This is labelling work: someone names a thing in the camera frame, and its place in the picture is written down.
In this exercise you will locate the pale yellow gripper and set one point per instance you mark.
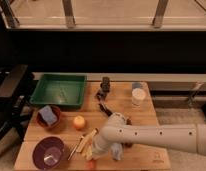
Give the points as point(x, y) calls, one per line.
point(87, 153)

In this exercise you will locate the orange red pepper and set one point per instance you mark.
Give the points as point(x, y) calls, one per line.
point(91, 164)

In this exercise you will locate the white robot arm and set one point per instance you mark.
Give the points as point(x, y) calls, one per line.
point(188, 138)

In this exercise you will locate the dark pepper grinder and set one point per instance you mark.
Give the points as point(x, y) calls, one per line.
point(104, 88)

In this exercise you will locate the metal fork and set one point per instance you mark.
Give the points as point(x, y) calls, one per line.
point(75, 147)

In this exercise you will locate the orange round fruit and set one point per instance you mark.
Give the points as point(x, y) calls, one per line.
point(79, 122)

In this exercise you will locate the purple bowl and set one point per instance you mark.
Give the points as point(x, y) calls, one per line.
point(48, 153)

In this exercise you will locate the dark red grape bunch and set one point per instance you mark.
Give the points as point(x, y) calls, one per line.
point(128, 145)

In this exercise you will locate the brown ceramic bowl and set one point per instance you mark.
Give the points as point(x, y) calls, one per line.
point(43, 124)

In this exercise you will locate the blue sponge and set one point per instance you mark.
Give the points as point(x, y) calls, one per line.
point(47, 114)

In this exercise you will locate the green plastic tray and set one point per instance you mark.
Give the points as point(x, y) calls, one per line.
point(60, 90)

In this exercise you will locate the white cup with blue lid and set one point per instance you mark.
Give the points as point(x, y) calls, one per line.
point(138, 93)

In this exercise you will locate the black chair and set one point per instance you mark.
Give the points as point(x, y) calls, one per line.
point(15, 88)

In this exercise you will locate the black handled utensil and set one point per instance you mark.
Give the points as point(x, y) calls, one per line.
point(104, 109)

